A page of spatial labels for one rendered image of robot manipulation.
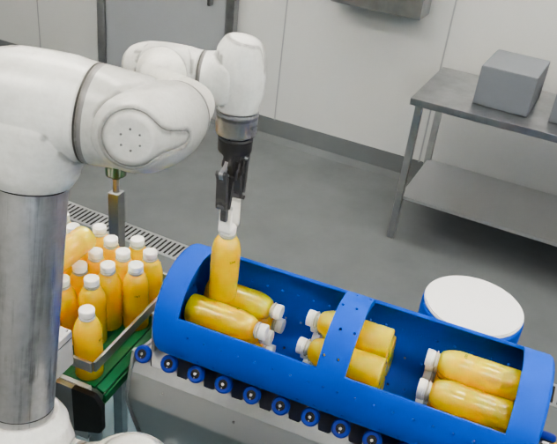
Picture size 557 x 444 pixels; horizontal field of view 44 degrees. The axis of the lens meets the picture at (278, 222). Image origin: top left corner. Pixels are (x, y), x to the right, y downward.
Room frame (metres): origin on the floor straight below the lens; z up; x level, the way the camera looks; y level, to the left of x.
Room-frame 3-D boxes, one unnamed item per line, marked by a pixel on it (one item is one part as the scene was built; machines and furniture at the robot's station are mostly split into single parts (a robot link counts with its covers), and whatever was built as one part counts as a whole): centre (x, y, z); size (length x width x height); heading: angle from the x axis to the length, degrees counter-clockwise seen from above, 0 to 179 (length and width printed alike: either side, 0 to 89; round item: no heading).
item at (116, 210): (1.85, 0.51, 0.55); 0.04 x 0.04 x 1.10; 72
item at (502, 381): (1.16, -0.47, 1.15); 0.19 x 0.07 x 0.07; 72
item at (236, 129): (1.35, 0.11, 1.59); 0.09 x 0.09 x 0.06
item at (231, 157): (1.35, 0.11, 1.52); 0.08 x 0.07 x 0.09; 161
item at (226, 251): (1.35, 0.11, 1.23); 0.07 x 0.07 x 0.19
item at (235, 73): (1.35, 0.13, 1.70); 0.13 x 0.11 x 0.16; 84
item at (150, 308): (1.42, 0.34, 0.96); 0.40 x 0.01 x 0.03; 162
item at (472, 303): (1.58, -0.57, 1.03); 0.28 x 0.28 x 0.01
